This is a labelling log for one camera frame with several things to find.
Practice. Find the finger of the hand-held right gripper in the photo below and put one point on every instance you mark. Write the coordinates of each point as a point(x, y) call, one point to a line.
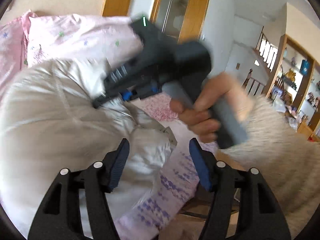
point(126, 96)

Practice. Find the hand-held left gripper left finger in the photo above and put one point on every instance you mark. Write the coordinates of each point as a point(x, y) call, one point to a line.
point(118, 165)

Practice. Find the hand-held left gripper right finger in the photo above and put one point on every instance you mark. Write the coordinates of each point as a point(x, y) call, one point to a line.
point(200, 165)

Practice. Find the white duvet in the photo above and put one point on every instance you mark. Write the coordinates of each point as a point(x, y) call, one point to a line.
point(50, 130)

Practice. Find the person's right hand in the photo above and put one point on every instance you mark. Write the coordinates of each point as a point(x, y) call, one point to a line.
point(200, 122)

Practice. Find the bed with pink floral sheet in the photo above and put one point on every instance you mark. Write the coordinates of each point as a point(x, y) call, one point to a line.
point(172, 192)

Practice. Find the wooden glass-panel door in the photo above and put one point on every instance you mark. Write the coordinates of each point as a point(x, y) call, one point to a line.
point(175, 5)

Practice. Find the pink floral pillow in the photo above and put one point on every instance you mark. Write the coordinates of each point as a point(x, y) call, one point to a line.
point(12, 50)
point(75, 37)

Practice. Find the wooden railing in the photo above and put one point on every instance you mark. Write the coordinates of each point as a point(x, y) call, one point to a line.
point(253, 82)

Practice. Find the barred bright window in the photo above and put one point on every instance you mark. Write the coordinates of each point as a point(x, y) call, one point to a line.
point(268, 50)

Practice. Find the cluttered wooden shelf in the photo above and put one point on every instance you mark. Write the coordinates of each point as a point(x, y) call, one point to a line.
point(297, 85)

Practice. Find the white wall switch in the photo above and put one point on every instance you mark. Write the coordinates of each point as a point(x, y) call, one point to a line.
point(237, 66)

